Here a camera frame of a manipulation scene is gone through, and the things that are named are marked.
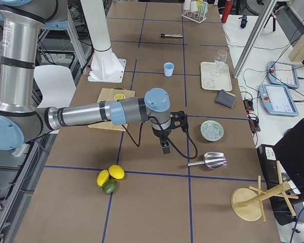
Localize yellow lemon left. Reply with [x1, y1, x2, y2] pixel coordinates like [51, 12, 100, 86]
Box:
[96, 170, 109, 187]

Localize upper blue teach pendant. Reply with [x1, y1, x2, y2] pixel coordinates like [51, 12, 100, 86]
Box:
[267, 61, 299, 89]

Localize yellow lemon right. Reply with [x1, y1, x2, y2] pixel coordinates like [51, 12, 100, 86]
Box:
[108, 165, 125, 180]

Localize aluminium frame post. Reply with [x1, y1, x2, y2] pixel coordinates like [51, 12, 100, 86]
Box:
[233, 0, 277, 78]

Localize green lime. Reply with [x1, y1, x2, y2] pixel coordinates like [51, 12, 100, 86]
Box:
[102, 179, 118, 194]

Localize white plastic cup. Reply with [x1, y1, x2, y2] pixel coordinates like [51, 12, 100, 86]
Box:
[189, 1, 198, 13]

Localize white wire cup rack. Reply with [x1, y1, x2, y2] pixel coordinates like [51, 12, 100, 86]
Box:
[182, 9, 207, 23]

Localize white chair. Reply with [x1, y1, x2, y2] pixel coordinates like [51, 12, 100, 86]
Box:
[34, 65, 76, 108]

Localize wooden cutting board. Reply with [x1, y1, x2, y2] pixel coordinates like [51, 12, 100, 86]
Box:
[88, 88, 136, 132]

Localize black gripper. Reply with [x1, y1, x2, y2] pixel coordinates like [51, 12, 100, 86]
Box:
[151, 123, 171, 154]

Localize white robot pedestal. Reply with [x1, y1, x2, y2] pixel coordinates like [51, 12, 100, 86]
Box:
[81, 0, 126, 84]

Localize yellow-green plastic cup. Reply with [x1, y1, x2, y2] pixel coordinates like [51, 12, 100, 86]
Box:
[197, 0, 208, 15]

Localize lower blue teach pendant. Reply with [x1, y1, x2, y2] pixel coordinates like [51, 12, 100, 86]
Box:
[259, 84, 299, 117]

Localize cream bear tray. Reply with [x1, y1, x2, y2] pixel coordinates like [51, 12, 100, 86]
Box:
[200, 62, 233, 92]

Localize red bottle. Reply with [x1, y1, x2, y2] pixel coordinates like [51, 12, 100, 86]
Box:
[221, 0, 233, 23]

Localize clear wine glass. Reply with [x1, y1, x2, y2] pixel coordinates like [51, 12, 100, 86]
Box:
[211, 50, 227, 77]

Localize wooden mug tree stand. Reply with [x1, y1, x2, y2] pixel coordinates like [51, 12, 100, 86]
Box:
[231, 161, 298, 221]

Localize black computer monitor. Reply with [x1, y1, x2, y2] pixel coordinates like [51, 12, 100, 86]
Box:
[273, 118, 304, 194]

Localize light blue plastic cup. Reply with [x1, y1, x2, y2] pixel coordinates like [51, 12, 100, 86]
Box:
[164, 62, 174, 77]

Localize black folded umbrella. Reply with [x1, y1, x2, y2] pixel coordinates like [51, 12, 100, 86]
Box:
[240, 15, 248, 29]

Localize steel muddler black cap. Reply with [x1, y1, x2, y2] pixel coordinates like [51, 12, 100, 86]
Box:
[160, 33, 183, 38]

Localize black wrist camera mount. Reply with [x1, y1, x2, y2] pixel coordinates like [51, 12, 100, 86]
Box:
[169, 111, 188, 133]

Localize pink plastic cup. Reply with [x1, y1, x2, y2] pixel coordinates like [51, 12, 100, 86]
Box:
[183, 0, 191, 11]

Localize green bowl of ice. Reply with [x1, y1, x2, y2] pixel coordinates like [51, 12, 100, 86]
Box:
[200, 120, 224, 142]

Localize blue teach pendant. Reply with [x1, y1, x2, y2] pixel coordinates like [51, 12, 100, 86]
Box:
[267, 61, 299, 89]
[259, 84, 299, 117]

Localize yellow lemon slice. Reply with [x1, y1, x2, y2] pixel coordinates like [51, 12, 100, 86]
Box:
[114, 94, 126, 100]

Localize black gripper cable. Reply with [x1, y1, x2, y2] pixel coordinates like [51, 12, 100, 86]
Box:
[123, 112, 199, 159]

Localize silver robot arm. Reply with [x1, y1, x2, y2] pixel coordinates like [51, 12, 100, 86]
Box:
[0, 1, 172, 150]

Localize metal ice scoop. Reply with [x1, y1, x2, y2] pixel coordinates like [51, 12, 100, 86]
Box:
[187, 152, 227, 170]

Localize grey folded cloth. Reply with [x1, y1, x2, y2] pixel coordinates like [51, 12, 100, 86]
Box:
[214, 89, 237, 108]

